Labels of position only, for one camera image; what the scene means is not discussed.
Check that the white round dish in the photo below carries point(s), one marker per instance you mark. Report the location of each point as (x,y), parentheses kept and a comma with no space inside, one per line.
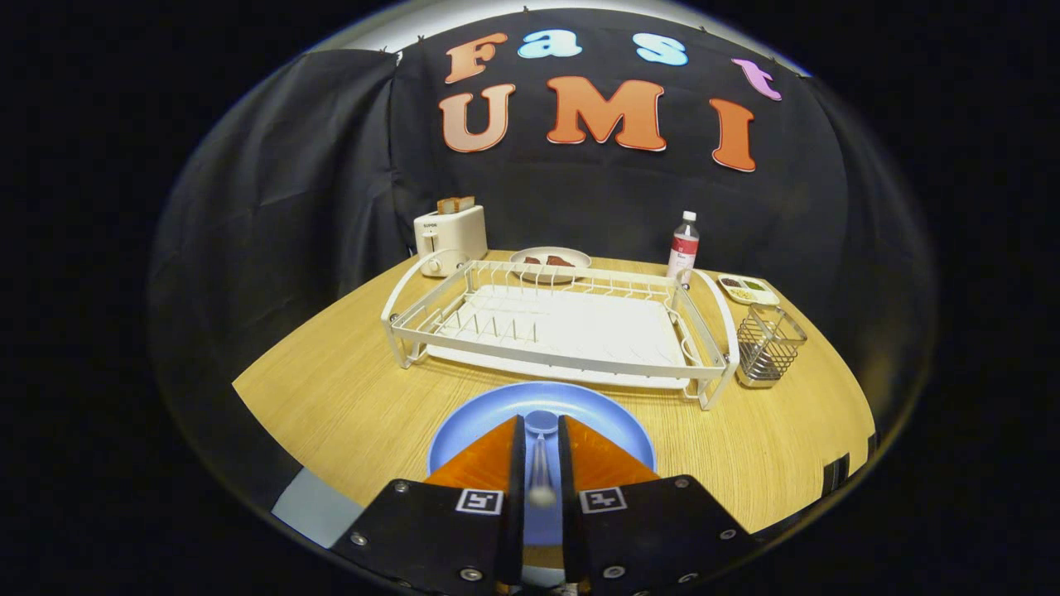
(571,252)

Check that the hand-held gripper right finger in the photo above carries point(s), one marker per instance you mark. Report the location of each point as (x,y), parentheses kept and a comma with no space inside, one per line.
(646,530)

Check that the white toaster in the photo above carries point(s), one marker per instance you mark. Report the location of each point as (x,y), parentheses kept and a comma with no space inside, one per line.
(455,236)

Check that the black table edge clamp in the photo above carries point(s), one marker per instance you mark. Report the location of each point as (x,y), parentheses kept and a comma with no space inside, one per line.
(870,444)
(836,473)

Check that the clear plastic bottle red label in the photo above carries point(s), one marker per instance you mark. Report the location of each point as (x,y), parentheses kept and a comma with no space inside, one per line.
(683,248)

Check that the white divided tray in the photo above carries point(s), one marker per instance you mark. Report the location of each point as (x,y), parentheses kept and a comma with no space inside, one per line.
(768,296)

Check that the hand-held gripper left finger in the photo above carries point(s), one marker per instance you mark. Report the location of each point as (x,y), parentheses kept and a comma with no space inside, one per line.
(431,530)

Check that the black backdrop cloth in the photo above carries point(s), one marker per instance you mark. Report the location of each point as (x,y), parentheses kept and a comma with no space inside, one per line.
(290,165)

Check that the metal spoon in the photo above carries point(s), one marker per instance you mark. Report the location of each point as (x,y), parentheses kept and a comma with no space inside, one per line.
(541,472)

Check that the blue plate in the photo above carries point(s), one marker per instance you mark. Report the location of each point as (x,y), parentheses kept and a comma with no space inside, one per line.
(497,410)

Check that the pile of yellow beans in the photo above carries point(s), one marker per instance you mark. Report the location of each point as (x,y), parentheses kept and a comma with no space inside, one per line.
(745,294)

